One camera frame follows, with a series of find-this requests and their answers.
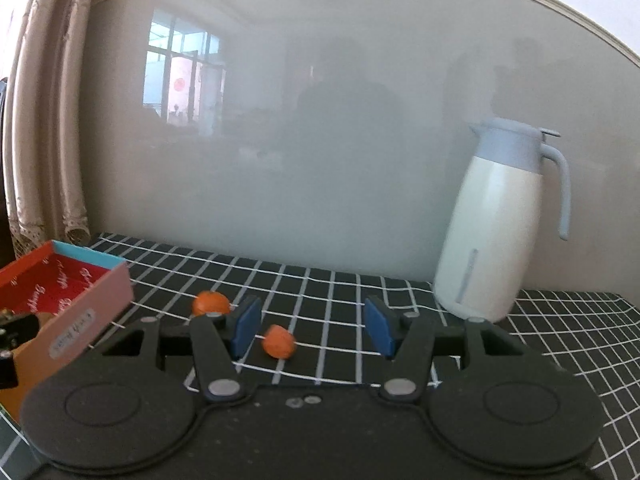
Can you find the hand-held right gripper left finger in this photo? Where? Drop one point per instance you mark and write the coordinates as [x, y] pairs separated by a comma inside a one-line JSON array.
[[245, 328]]

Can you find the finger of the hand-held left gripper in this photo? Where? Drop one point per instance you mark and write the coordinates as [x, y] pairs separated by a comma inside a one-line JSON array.
[[20, 335]]

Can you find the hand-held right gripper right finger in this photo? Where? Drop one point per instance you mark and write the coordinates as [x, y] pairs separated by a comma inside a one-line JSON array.
[[380, 329]]

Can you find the small orange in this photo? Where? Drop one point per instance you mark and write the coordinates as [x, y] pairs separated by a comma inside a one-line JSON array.
[[211, 303], [279, 341]]

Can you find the red printed cardboard box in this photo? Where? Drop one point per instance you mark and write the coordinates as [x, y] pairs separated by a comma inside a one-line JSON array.
[[75, 290]]

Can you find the black white checked tablecloth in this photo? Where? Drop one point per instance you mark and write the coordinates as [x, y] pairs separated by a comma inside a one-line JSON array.
[[325, 290]]

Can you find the white blue thermos jug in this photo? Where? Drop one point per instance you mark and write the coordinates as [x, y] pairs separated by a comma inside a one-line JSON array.
[[492, 230]]

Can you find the beige curtain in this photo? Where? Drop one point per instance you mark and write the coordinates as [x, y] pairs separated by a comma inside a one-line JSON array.
[[40, 110]]

